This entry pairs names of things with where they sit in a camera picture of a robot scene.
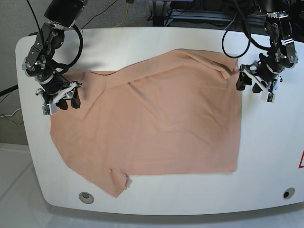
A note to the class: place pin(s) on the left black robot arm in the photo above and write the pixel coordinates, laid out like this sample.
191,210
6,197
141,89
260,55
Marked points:
281,54

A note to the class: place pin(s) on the table grommet hole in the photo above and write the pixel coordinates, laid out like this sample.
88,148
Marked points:
86,198
288,193

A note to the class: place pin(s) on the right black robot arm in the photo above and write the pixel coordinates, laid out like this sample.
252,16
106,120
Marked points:
39,64

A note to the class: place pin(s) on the black table leg left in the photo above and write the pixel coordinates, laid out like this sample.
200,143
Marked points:
8,90

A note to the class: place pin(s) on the red triangle sticker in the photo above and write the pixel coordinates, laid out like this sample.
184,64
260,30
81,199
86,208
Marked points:
301,164

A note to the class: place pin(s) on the left table grommet hole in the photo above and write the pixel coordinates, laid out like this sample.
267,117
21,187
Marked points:
86,198

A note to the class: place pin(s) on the peach orange T-shirt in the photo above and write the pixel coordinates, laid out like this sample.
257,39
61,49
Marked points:
176,113

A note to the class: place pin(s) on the right table grommet hole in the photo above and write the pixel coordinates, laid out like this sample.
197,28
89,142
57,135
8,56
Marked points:
288,193

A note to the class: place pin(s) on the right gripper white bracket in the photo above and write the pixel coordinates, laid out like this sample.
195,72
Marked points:
57,92

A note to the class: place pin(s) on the black metal equipment frame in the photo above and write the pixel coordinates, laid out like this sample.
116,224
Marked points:
221,12

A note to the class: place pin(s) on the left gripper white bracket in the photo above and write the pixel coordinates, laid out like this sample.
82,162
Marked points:
259,73

